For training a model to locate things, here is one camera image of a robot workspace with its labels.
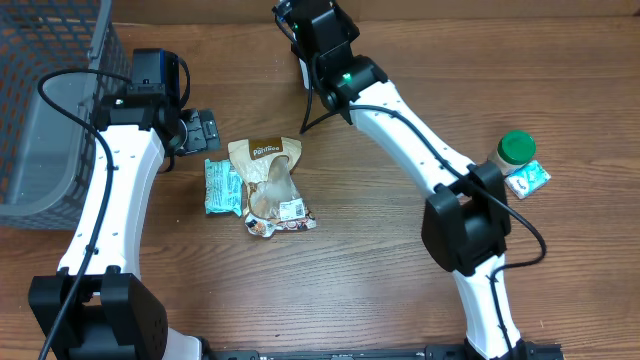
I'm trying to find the teal wet wipes pack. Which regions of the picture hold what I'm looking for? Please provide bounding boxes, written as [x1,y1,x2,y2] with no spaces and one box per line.
[204,159,243,217]

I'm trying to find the brown Pantree snack bag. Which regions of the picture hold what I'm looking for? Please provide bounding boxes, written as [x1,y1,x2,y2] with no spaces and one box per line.
[228,137,317,238]

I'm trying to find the green lid white jar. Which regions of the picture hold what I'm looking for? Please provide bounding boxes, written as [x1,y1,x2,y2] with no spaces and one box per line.
[487,130,537,176]

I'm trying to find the small teal tissue pack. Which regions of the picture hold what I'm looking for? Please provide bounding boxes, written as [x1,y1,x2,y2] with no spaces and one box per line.
[505,160,551,199]

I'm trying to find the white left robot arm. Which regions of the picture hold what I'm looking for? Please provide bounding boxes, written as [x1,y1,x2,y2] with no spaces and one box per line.
[28,49,217,359]

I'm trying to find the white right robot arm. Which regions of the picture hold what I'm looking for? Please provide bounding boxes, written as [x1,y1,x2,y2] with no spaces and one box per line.
[272,1,523,359]

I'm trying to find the white barcode scanner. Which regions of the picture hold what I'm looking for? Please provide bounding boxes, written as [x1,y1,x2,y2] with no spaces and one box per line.
[299,58,312,90]

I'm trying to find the dark grey plastic basket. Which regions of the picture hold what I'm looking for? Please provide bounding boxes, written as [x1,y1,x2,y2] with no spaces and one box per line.
[1,0,131,230]

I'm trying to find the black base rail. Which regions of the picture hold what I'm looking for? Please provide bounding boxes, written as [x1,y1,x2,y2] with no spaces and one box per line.
[203,340,565,360]

